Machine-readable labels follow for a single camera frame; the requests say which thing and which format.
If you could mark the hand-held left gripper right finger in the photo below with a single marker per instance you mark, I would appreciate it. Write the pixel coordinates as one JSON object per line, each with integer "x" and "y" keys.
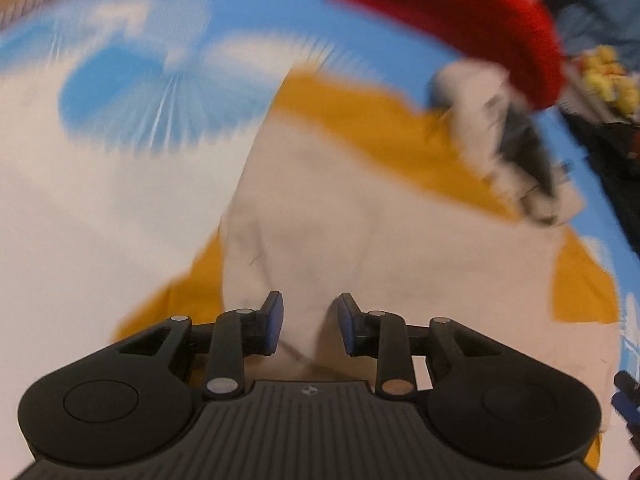
{"x": 346, "y": 322}

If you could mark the person's right forearm red sleeve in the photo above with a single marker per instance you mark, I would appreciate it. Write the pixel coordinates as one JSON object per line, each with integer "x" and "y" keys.
{"x": 450, "y": 15}

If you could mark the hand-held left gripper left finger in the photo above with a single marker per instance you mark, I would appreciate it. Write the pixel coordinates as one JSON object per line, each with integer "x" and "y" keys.
{"x": 274, "y": 322}

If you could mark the yellow fuzzy object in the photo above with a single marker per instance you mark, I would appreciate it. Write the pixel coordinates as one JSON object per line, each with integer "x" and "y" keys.
{"x": 607, "y": 77}

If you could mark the black and blue object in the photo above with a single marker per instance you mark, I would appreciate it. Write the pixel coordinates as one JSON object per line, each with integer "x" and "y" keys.
{"x": 627, "y": 400}

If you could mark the cream and mustard garment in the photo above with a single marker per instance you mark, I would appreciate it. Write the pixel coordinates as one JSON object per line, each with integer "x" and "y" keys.
{"x": 350, "y": 200}

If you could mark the dark cloth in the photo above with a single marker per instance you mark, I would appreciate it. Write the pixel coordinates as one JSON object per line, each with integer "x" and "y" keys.
{"x": 615, "y": 170}

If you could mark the blue and white printed bedsheet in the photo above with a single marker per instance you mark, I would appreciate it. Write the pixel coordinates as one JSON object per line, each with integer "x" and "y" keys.
{"x": 125, "y": 80}

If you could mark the blue-grey cloth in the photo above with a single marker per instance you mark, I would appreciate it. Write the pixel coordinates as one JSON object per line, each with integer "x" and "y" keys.
{"x": 600, "y": 0}

